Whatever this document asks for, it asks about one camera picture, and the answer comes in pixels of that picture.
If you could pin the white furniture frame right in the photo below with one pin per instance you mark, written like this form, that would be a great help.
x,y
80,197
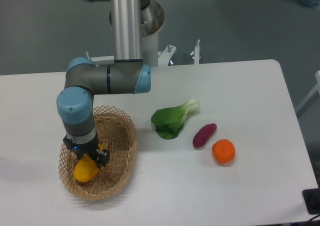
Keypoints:
x,y
310,98

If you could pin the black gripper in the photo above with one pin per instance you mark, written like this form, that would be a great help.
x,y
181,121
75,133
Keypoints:
x,y
101,157

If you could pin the orange toy tangerine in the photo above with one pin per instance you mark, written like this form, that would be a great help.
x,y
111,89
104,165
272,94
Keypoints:
x,y
223,151

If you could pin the green toy bok choy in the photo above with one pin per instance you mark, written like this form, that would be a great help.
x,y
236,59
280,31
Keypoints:
x,y
171,120

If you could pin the purple toy sweet potato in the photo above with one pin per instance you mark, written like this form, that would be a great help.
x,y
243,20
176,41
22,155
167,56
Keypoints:
x,y
203,135

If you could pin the yellow toy mango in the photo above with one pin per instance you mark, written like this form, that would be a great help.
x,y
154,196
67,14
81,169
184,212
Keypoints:
x,y
85,169

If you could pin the black device at table edge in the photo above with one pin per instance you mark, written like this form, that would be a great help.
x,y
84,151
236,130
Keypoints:
x,y
312,200

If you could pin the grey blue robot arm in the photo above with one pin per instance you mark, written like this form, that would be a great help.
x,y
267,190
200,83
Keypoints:
x,y
128,74

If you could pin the woven wicker basket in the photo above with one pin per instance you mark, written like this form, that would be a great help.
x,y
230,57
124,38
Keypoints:
x,y
117,134

